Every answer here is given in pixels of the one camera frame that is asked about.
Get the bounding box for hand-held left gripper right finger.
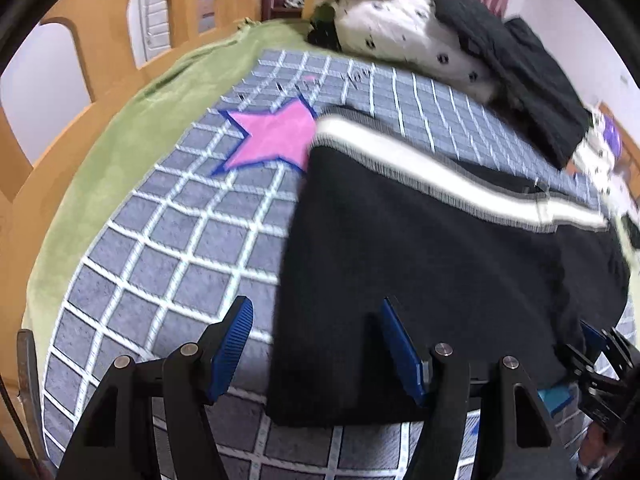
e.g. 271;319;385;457
379;297;581;480

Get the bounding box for green bed sheet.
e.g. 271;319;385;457
22;20;273;356

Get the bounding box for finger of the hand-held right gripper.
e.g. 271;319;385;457
564;320;640;397

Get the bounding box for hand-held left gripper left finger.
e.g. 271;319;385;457
56;296;254;480

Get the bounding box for black pants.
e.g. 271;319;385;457
264;105;632;428

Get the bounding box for black clothing pile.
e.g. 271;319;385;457
434;0;593;171

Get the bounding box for wooden bed frame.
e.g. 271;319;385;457
0;0;313;461

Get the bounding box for grey grid blanket with stars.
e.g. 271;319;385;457
42;49;621;480

